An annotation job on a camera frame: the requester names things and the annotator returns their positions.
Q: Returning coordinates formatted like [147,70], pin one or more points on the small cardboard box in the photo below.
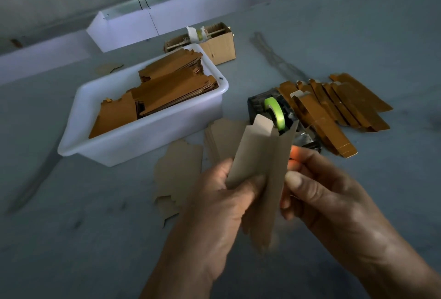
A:
[222,48]

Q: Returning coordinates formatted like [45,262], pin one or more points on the pile of gold boxes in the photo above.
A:
[337,106]

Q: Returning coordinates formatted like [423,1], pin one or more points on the small brown object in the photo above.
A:
[16,43]

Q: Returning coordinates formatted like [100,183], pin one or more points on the person's right hand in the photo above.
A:
[327,206]

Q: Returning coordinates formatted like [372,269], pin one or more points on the white plastic bin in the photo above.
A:
[141,142]

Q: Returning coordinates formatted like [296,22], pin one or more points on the person's left hand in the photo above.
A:
[210,230]

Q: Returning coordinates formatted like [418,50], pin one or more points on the gold cartons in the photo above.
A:
[176,88]

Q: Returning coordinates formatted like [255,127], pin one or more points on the person's right forearm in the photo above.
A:
[399,271]

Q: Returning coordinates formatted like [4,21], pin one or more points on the pile of beige blanks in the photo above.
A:
[222,137]

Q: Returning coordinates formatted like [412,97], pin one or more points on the green tape roll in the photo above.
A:
[275,112]

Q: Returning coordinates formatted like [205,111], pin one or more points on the long white tray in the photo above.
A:
[210,6]
[41,57]

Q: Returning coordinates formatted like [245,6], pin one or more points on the black tape dispenser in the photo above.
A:
[256,106]

